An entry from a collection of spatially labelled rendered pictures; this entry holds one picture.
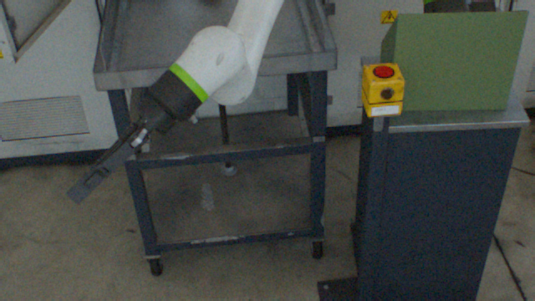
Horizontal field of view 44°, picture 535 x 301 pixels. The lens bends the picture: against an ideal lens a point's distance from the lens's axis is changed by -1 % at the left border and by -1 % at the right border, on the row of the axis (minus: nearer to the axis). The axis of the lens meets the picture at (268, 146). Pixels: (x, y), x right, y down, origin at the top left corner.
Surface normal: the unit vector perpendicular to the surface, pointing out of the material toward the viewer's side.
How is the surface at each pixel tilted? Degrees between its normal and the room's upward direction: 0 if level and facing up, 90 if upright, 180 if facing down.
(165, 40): 0
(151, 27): 0
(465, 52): 90
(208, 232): 0
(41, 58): 90
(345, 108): 90
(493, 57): 90
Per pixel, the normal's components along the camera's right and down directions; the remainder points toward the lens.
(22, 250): -0.04, -0.76
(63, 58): 0.11, 0.64
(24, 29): 0.98, 0.11
